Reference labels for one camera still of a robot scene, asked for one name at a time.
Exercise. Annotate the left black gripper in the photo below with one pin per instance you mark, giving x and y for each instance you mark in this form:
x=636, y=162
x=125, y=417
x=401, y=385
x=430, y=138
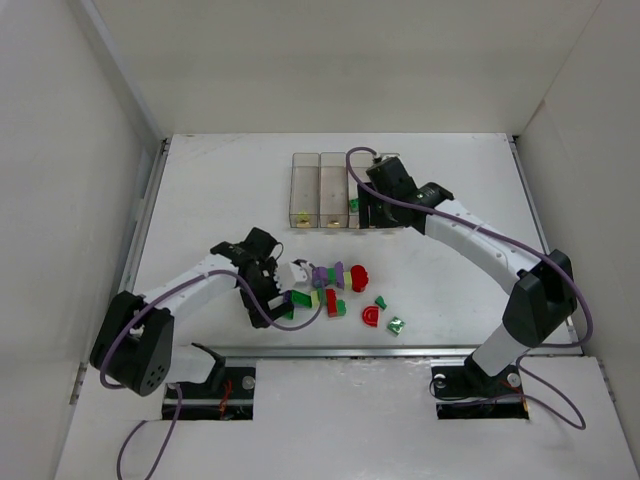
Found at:
x=255, y=292

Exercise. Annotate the purple lime lego cluster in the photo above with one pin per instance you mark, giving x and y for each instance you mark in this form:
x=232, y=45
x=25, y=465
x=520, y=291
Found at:
x=337, y=276

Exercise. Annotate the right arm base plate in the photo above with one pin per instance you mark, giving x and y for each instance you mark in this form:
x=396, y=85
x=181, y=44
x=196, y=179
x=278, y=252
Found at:
x=464, y=396

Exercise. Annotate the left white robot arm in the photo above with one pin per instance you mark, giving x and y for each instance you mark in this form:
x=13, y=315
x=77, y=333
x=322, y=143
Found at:
x=135, y=347

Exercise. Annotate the red arch lego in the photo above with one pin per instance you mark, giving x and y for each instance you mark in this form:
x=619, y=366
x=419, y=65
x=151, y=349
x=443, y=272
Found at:
x=371, y=315

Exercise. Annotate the green wedge lego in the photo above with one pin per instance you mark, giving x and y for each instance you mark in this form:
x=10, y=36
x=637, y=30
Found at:
x=380, y=302

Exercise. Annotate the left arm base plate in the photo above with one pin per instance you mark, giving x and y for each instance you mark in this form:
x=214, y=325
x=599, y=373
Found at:
x=228, y=397

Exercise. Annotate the red round lego stack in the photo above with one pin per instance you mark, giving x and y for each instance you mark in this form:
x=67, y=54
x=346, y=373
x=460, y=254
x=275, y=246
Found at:
x=359, y=278

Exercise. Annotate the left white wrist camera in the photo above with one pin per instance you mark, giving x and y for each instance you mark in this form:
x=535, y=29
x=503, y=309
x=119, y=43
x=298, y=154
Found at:
x=293, y=275

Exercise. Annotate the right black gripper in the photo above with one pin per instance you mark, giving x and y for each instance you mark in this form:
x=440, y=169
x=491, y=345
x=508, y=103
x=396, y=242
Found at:
x=375, y=206

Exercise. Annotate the aluminium rail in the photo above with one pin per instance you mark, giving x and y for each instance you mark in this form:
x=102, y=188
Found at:
x=352, y=352

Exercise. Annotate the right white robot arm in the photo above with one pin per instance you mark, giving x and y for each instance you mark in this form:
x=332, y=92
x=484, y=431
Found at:
x=540, y=288

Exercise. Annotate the red green lego stack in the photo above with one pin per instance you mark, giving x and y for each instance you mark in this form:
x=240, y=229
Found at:
x=327, y=298

